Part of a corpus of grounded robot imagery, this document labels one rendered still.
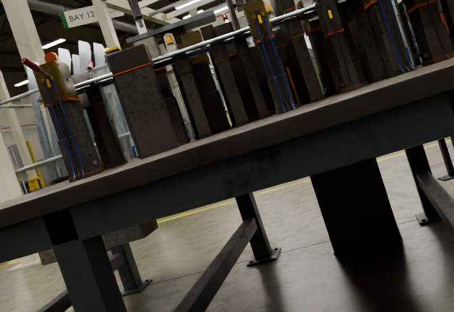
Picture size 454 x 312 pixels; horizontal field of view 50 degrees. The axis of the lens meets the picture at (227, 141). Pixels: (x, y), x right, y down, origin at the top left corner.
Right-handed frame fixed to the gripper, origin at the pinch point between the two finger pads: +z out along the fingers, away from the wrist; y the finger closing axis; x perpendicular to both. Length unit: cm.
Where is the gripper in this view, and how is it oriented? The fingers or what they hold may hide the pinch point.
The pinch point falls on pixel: (142, 28)
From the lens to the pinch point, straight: 208.9
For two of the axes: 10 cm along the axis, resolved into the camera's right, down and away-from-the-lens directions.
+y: 2.0, -0.3, -9.8
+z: 3.1, 9.5, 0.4
